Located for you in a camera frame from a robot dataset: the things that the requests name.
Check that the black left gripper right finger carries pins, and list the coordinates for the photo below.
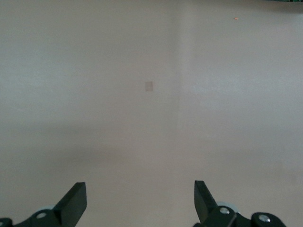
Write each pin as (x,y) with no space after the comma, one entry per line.
(206,208)

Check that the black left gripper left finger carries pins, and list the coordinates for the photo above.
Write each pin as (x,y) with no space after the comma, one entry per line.
(71,205)

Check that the green terminal block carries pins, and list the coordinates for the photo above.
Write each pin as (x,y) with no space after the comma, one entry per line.
(284,0)

